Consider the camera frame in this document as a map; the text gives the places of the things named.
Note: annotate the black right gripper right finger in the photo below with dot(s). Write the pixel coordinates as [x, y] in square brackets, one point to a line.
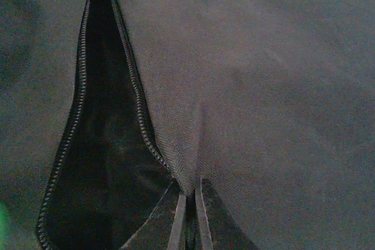
[216, 228]

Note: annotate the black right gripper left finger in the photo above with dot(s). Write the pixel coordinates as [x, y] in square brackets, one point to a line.
[165, 228]

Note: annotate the black student backpack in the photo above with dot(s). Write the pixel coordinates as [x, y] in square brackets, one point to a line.
[104, 103]

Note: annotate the green highlighter marker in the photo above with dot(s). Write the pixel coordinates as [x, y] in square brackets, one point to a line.
[5, 222]

